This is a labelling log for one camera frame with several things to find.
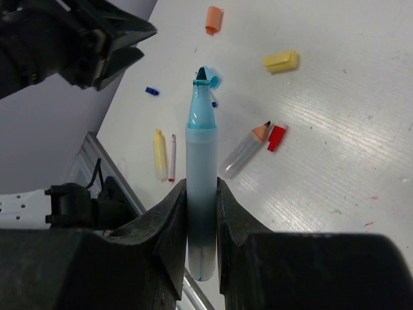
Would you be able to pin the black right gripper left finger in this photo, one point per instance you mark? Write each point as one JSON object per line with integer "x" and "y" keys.
{"x": 139, "y": 266}

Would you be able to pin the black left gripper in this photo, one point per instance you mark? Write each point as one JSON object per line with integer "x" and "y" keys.
{"x": 71, "y": 38}

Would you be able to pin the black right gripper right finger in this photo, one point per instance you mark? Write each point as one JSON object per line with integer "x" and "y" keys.
{"x": 263, "y": 269}

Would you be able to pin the orange marker cap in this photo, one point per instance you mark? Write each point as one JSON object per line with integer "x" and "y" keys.
{"x": 213, "y": 20}

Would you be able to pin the blue marker cap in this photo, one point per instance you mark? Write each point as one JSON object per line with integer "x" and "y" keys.
{"x": 209, "y": 75}

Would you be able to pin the orange clear marker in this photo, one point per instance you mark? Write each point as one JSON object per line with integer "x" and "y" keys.
{"x": 244, "y": 152}

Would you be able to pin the blue highlighter marker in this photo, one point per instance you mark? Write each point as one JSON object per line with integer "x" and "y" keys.
{"x": 201, "y": 180}

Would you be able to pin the small blue pen cap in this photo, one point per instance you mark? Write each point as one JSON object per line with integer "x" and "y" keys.
{"x": 152, "y": 91}

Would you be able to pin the thin red pen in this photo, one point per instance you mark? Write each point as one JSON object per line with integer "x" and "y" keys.
{"x": 172, "y": 160}

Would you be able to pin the yellow highlighter marker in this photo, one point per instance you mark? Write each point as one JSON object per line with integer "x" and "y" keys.
{"x": 160, "y": 160}

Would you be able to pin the red marker cap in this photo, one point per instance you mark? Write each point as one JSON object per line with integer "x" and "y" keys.
{"x": 276, "y": 136}

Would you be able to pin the yellow marker cap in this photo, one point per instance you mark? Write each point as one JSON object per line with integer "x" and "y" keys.
{"x": 280, "y": 62}

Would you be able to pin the aluminium frame rail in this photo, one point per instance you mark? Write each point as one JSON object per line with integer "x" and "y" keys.
{"x": 81, "y": 172}

